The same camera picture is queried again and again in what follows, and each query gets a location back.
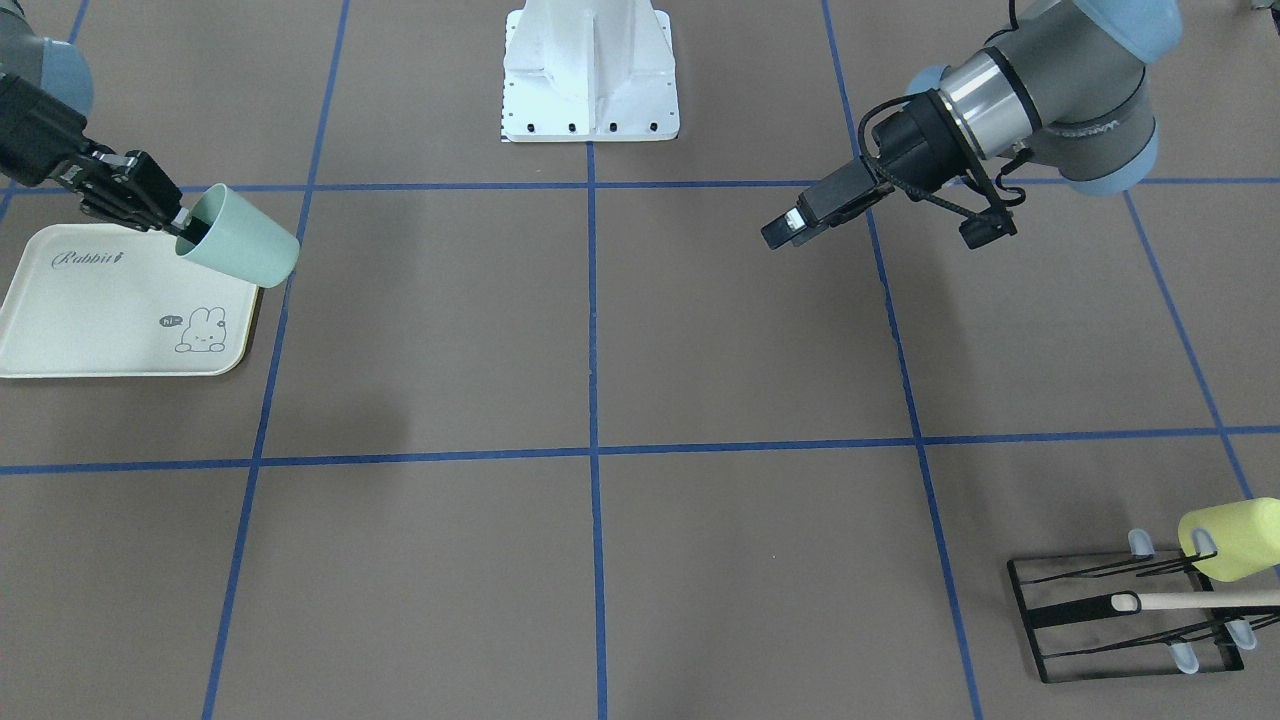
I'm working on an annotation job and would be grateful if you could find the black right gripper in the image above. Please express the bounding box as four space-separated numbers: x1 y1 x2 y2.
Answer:
1 76 201 240

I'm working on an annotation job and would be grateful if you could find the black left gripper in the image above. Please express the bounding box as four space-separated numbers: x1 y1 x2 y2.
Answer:
762 90 988 250

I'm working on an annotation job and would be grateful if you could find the light green cup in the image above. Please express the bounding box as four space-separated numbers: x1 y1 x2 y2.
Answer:
175 184 300 288

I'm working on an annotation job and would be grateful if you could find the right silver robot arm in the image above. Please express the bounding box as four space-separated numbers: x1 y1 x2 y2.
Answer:
1 1 210 245

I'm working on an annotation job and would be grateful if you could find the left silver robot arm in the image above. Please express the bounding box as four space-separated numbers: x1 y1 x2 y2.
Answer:
762 1 1184 249

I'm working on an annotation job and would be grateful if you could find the white cartoon serving tray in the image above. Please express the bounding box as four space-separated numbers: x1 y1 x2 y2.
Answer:
1 224 259 379

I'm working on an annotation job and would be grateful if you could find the yellow cup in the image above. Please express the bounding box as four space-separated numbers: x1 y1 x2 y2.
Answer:
1178 497 1279 582

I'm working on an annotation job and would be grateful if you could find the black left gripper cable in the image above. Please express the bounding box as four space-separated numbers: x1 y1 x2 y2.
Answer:
856 96 1021 237

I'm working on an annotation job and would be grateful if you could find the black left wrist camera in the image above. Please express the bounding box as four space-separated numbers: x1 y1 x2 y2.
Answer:
960 176 1027 250

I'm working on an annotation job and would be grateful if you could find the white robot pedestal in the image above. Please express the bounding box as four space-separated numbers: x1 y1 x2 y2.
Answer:
500 1 681 143

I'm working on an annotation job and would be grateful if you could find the black wire cup rack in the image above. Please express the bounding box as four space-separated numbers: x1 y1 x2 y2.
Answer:
1006 528 1277 685

